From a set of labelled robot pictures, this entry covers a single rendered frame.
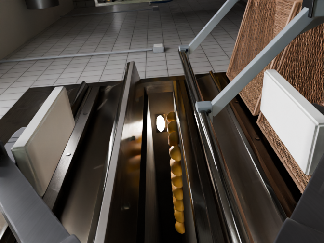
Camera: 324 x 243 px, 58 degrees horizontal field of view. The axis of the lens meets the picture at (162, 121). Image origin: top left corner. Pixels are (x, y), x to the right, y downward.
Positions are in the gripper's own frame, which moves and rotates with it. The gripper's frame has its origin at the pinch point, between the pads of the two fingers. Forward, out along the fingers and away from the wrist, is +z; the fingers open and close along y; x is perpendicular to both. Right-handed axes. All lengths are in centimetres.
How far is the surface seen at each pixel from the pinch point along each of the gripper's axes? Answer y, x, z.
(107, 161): -19, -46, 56
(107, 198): -17, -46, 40
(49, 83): -74, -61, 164
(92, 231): -19, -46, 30
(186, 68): 8, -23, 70
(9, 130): -76, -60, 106
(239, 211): 9.0, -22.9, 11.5
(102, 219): -17, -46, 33
